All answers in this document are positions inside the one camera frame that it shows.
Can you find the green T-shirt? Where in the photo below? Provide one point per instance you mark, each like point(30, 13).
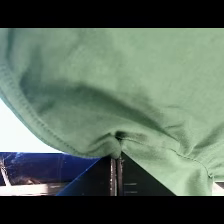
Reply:
point(120, 83)

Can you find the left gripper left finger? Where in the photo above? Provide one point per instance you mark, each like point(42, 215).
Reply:
point(96, 181)

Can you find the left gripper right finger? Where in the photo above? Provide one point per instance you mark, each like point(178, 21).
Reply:
point(140, 183)

